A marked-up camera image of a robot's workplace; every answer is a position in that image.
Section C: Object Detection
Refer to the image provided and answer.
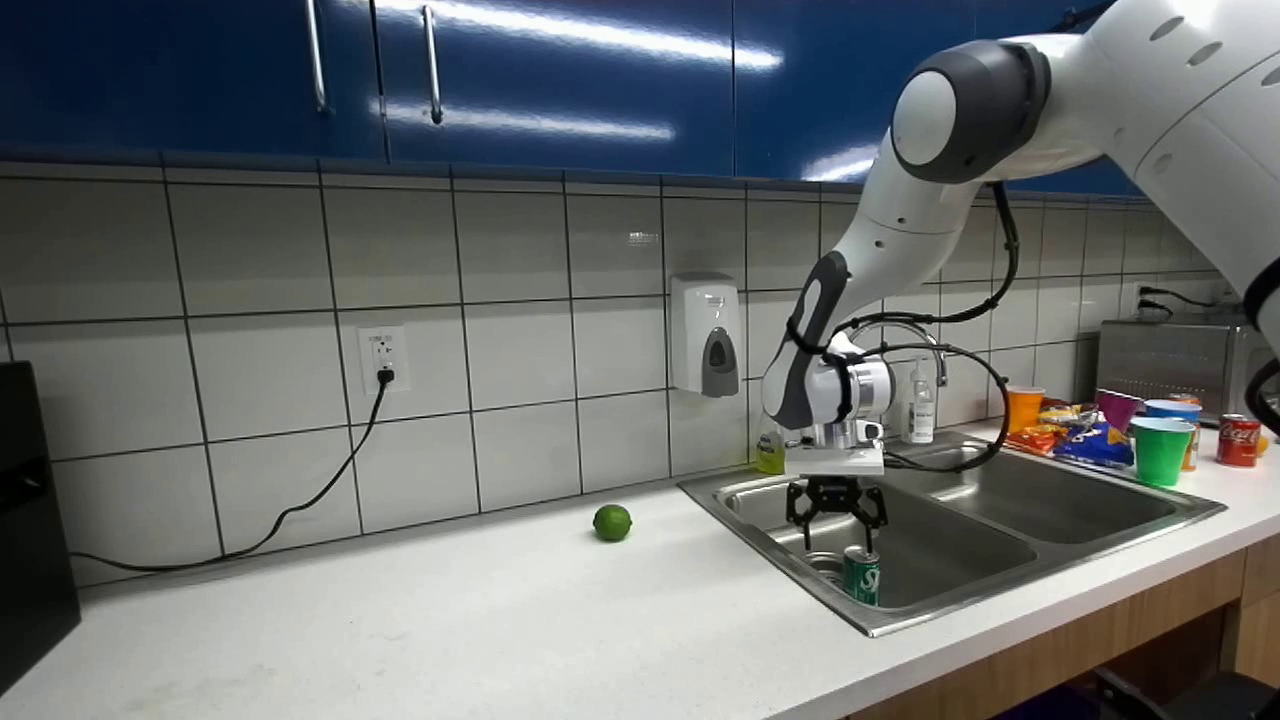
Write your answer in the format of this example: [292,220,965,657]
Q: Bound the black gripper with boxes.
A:
[786,477,892,553]

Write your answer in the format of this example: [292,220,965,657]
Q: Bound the green soda can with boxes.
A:
[837,539,885,610]

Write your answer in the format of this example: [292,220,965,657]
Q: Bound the stainless steel double sink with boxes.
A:
[677,435,1230,642]

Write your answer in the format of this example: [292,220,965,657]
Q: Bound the green dish soap bottle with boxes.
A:
[754,430,791,482]

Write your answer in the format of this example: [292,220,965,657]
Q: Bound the clear soap bottle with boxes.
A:
[906,358,940,448]

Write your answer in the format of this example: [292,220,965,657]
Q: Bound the orange plastic cup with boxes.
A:
[999,385,1048,435]

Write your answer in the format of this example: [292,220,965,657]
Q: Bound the orange snack bag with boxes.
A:
[1007,416,1074,462]

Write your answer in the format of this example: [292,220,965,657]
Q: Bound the green lime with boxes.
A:
[593,499,636,545]

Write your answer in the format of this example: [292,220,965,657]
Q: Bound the blue snack bag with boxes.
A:
[1056,416,1140,477]

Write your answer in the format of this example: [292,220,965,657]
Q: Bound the purple plastic cup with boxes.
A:
[1091,385,1148,432]

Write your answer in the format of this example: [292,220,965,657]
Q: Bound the green plastic cup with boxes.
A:
[1133,413,1196,491]

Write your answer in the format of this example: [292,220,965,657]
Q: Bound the blue plastic cup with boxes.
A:
[1144,395,1208,432]

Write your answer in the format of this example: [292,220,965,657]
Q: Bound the stainless steel countertop appliance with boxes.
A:
[1091,318,1266,425]

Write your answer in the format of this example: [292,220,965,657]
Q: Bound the red plastic cup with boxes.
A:
[1217,413,1266,471]

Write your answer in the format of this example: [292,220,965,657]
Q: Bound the black chair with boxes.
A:
[991,664,1280,720]

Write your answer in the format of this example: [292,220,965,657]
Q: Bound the black countertop appliance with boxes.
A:
[0,358,86,695]

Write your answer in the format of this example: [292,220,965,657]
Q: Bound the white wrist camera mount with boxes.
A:
[781,441,889,482]

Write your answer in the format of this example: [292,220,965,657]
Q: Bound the white wall soap dispenser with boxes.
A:
[669,276,746,401]

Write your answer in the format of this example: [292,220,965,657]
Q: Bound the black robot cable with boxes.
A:
[852,181,1025,477]

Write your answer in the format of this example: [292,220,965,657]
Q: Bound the black power cord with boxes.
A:
[72,370,399,578]

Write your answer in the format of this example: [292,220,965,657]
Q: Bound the white wall outlet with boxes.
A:
[358,323,411,393]

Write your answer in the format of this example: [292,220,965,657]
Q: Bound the silver cabinet handle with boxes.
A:
[299,0,331,116]
[421,0,448,129]

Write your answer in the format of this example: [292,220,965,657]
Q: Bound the blue wall cabinets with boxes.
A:
[0,0,1280,205]

